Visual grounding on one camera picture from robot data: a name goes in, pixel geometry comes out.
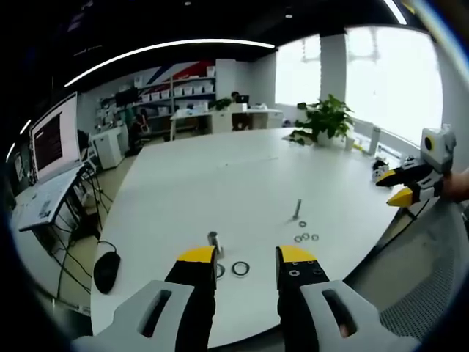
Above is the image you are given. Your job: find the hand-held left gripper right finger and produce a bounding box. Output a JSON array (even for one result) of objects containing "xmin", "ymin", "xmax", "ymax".
[{"xmin": 275, "ymin": 245, "xmax": 422, "ymax": 352}]

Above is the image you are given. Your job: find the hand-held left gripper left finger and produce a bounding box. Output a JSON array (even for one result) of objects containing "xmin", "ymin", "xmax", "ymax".
[{"xmin": 71, "ymin": 245, "xmax": 218, "ymax": 352}]

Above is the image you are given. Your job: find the thick metal threaded stud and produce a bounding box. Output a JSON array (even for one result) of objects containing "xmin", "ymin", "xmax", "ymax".
[{"xmin": 206, "ymin": 230, "xmax": 225, "ymax": 258}]

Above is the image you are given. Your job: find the person's right hand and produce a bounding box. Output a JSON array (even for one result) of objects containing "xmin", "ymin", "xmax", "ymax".
[{"xmin": 441, "ymin": 171, "xmax": 469, "ymax": 203}]

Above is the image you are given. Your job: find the black and white toy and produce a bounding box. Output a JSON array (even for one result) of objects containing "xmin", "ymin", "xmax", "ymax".
[{"xmin": 371, "ymin": 158, "xmax": 391, "ymax": 183}]

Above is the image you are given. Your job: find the white bottle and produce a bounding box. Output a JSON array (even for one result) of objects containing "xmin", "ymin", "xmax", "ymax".
[{"xmin": 367, "ymin": 125, "xmax": 383, "ymax": 156}]

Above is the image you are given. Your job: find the grey mesh chair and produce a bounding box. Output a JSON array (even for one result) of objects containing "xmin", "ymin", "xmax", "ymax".
[{"xmin": 343, "ymin": 199, "xmax": 469, "ymax": 342}]

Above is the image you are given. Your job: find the black computer mouse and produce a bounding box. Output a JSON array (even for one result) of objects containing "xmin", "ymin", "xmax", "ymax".
[{"xmin": 93, "ymin": 252, "xmax": 122, "ymax": 296}]

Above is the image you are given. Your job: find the white plant pot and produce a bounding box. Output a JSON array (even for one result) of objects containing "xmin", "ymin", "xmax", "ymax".
[{"xmin": 316, "ymin": 129, "xmax": 336, "ymax": 147}]

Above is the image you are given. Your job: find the green potted plant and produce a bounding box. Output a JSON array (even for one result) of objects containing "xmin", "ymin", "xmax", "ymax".
[{"xmin": 292, "ymin": 94, "xmax": 356, "ymax": 146}]

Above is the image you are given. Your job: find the white cabinet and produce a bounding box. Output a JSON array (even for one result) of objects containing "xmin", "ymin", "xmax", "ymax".
[{"xmin": 90, "ymin": 131, "xmax": 128, "ymax": 171}]

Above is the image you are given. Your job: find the white office desk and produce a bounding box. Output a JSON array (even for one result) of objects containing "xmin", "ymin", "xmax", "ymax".
[{"xmin": 169, "ymin": 107, "xmax": 285, "ymax": 142}]

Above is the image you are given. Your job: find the silver laptop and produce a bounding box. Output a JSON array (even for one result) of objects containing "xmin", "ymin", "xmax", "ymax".
[{"xmin": 17, "ymin": 91, "xmax": 86, "ymax": 233}]

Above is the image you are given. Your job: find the storage shelf with white boxes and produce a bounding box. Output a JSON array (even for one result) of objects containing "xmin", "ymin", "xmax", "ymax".
[{"xmin": 96, "ymin": 65, "xmax": 218, "ymax": 124}]

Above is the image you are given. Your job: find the black mouse cable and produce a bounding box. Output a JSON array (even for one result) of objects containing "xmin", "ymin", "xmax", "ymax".
[{"xmin": 97, "ymin": 240, "xmax": 119, "ymax": 256}]

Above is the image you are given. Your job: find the black cable bundle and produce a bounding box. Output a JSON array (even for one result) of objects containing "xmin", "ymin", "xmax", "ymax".
[{"xmin": 34, "ymin": 166, "xmax": 114, "ymax": 300}]

